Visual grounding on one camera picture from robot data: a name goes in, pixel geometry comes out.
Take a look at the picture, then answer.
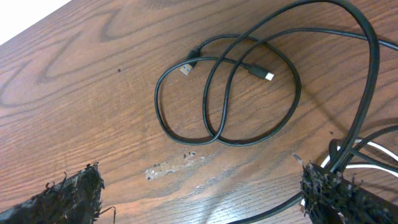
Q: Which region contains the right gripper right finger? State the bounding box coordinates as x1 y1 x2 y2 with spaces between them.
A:
293 154 397 224

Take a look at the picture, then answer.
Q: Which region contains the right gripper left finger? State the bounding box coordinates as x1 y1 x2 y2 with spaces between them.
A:
1 162 104 224

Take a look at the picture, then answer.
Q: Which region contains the white usb cable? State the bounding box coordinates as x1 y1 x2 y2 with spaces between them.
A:
300 139 398 208

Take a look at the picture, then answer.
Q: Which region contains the long black usb cable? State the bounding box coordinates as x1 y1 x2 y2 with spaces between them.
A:
154 34 302 147

